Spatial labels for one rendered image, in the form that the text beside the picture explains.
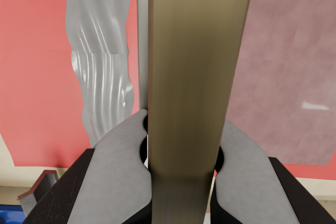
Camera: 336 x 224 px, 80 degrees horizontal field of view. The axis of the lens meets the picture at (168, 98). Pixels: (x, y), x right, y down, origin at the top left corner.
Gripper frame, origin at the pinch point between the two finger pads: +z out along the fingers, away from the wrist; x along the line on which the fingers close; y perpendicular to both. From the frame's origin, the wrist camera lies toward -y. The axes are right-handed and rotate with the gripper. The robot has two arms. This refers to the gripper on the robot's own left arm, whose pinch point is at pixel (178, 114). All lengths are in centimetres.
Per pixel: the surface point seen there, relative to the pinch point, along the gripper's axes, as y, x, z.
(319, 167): 17.2, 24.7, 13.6
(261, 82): 2.8, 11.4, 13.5
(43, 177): 18.1, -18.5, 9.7
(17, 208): 25.1, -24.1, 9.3
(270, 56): -0.7, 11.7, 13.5
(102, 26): -3.4, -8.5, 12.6
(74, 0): -5.9, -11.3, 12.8
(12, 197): 25.2, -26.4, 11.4
